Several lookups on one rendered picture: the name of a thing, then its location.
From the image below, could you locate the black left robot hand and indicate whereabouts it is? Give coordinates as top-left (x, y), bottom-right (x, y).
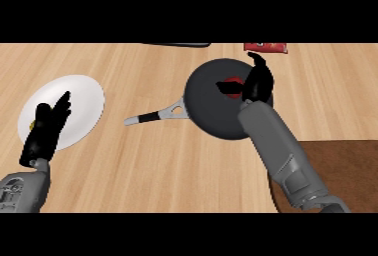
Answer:
top-left (17, 90), bottom-right (73, 169)

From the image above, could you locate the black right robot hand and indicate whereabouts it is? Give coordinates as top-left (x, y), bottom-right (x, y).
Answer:
top-left (215, 51), bottom-right (276, 104)

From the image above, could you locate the red tomato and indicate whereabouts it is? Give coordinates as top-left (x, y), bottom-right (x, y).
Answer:
top-left (223, 76), bottom-right (246, 100)

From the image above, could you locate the dark grey frying pan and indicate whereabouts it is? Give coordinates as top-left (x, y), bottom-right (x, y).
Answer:
top-left (122, 58), bottom-right (274, 141)

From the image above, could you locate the brown wooden cutting board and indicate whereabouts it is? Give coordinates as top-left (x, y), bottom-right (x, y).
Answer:
top-left (268, 139), bottom-right (378, 214)

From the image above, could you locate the white round plate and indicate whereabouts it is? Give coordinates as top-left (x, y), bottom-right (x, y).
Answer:
top-left (16, 74), bottom-right (106, 152)

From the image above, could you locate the red packet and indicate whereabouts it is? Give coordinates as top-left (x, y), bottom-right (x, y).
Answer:
top-left (242, 42), bottom-right (289, 55)

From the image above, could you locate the dark flat object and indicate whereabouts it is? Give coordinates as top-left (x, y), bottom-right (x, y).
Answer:
top-left (140, 42), bottom-right (212, 48)

